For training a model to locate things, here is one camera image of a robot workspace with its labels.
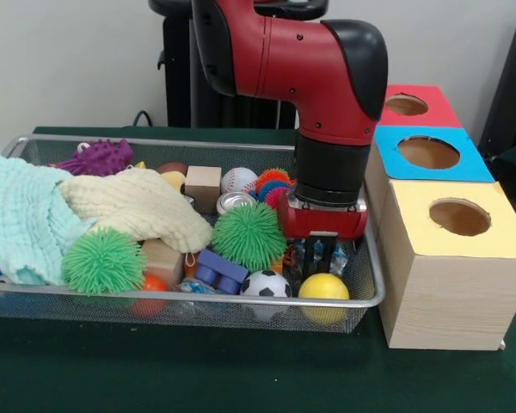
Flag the purple toy building block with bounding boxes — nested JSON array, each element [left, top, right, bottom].
[[194, 248, 249, 294]]

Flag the green spiky rubber ball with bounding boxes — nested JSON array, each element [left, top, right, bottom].
[[60, 226, 148, 296], [210, 200, 288, 270]]

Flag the mint green cloth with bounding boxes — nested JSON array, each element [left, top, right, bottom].
[[0, 153, 98, 286]]

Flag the cream cloth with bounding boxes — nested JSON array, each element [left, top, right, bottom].
[[56, 167, 214, 254]]

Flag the purple spiky rubber toy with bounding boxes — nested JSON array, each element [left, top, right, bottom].
[[51, 137, 134, 176]]

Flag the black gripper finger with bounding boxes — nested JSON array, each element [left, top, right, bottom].
[[304, 235, 320, 276], [325, 235, 341, 270]]

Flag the yellow foam ball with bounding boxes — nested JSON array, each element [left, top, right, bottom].
[[298, 273, 351, 324]]

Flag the clear packet with blue toys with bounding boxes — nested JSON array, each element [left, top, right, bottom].
[[290, 238, 349, 279]]

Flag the small soccer ball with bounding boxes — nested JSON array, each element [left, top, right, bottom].
[[239, 269, 292, 322]]

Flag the silver mesh bin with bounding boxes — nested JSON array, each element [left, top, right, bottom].
[[0, 133, 386, 332]]

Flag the wooden box with three holes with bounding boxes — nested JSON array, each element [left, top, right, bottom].
[[363, 83, 516, 350]]

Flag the wooden cube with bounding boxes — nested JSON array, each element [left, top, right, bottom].
[[184, 165, 223, 213]]

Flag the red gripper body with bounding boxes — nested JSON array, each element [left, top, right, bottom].
[[277, 192, 369, 240]]

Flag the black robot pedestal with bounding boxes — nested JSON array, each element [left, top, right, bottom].
[[148, 0, 302, 129]]

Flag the small baseball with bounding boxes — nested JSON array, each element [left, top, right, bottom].
[[220, 166, 259, 194]]

